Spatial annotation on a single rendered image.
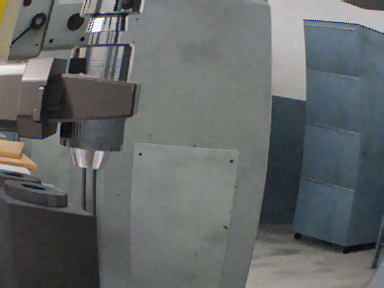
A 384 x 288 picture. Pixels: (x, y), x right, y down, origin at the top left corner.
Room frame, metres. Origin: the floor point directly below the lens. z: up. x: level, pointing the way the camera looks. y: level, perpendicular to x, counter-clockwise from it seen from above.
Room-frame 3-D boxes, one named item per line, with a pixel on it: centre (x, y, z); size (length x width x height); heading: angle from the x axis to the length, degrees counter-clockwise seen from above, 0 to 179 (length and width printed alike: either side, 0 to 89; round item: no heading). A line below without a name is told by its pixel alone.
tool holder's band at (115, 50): (0.70, 0.06, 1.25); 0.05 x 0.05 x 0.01
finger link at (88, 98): (0.67, 0.07, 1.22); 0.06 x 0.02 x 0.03; 90
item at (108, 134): (0.70, 0.06, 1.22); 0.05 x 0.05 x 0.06
